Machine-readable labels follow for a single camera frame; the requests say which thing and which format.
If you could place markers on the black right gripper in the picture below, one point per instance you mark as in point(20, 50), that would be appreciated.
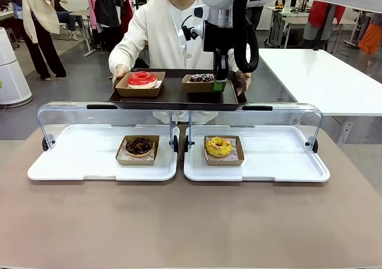
point(219, 37)

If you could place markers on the purple sprinkled donut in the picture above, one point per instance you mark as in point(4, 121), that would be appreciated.
point(201, 78)

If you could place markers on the dark brown serving tray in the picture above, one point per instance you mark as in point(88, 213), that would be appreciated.
point(173, 100)

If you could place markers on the red glazed donut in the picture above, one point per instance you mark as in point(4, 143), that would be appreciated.
point(138, 92)
point(142, 79)

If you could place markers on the person's left forearm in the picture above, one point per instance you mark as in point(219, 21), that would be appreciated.
point(232, 60)

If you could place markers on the person's right forearm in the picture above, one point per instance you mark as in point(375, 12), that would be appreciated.
point(122, 52)

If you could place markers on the person's torso cream cardigan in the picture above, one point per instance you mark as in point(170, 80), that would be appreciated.
point(161, 36)

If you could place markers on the yellow sprinkled donut in box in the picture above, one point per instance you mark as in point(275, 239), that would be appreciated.
point(225, 161)

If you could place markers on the chocolate sprinkled donut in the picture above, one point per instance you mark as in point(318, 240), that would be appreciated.
point(139, 146)

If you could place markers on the chocolate donut in box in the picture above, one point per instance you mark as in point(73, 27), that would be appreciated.
point(135, 161)

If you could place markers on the person's left hand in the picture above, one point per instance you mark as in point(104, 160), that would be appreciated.
point(243, 82)

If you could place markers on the person's right hand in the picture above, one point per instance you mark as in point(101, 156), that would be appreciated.
point(120, 72)

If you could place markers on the white printed paper liner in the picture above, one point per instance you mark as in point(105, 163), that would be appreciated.
point(158, 83)
point(235, 149)
point(123, 152)

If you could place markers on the clear plastic display lid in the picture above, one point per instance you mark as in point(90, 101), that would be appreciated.
point(74, 115)
point(283, 117)

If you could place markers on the grey background desk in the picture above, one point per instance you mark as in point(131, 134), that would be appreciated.
point(286, 21)

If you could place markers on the white rectangular table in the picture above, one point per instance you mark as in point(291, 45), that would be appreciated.
point(322, 78)

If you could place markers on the white display tray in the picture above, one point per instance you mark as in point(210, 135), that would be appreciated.
point(274, 158)
point(89, 158)

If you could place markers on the bystander in pink coat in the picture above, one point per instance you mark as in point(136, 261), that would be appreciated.
point(104, 3)

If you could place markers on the bystander in orange trousers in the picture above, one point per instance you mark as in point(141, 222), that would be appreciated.
point(371, 36)

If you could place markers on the seated bystander with phone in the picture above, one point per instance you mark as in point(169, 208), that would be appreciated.
point(59, 3)

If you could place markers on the bystander in cream jacket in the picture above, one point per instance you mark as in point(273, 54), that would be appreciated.
point(38, 18)

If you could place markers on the white cylindrical air purifier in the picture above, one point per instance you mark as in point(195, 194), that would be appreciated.
point(12, 72)

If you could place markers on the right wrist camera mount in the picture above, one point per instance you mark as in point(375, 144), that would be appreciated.
point(194, 27)

